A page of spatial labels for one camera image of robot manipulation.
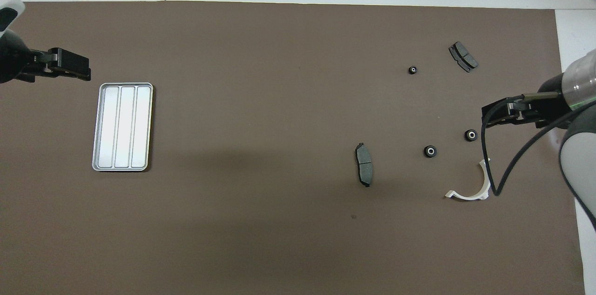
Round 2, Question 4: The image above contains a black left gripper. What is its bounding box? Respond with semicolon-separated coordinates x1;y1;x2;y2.
0;30;92;84

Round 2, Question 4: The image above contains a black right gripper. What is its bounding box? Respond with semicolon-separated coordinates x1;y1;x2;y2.
481;74;573;129

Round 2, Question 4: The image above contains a silver metal tray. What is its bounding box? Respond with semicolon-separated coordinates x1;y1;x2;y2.
92;82;154;173

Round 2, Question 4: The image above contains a short dark grey brake pad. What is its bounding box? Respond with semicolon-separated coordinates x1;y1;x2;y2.
448;41;479;74

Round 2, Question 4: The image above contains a long dark grey brake pad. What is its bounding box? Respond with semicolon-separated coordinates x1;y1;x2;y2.
355;142;375;188

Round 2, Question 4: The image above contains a brown table mat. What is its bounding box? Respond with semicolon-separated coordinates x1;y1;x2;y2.
0;1;585;295

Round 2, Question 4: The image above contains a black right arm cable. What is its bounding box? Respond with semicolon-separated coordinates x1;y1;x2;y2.
481;93;596;197

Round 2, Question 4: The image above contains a white curved plastic bracket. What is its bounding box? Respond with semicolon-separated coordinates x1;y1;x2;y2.
445;158;492;201

